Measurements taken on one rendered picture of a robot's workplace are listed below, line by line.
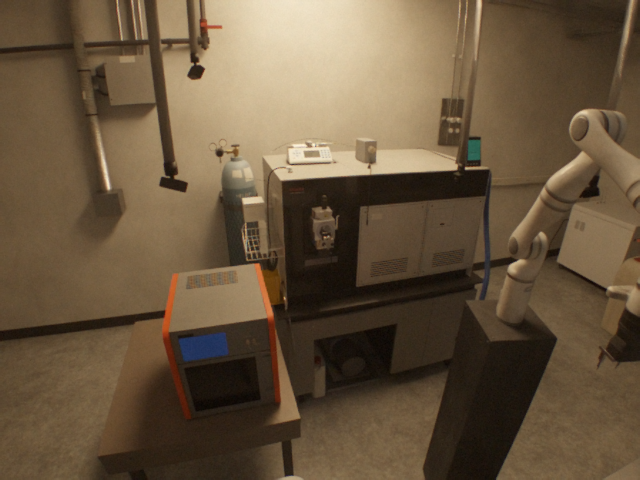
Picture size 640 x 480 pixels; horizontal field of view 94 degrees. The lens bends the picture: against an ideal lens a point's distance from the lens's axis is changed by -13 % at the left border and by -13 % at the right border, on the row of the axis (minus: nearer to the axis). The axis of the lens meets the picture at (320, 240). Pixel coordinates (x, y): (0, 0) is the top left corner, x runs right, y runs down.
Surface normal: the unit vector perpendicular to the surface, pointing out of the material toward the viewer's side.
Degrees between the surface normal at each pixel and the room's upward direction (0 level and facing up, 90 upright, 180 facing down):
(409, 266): 90
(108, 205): 90
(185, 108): 90
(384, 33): 90
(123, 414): 0
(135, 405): 0
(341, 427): 0
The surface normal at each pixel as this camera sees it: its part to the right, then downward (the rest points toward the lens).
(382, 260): 0.28, 0.39
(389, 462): 0.00, -0.91
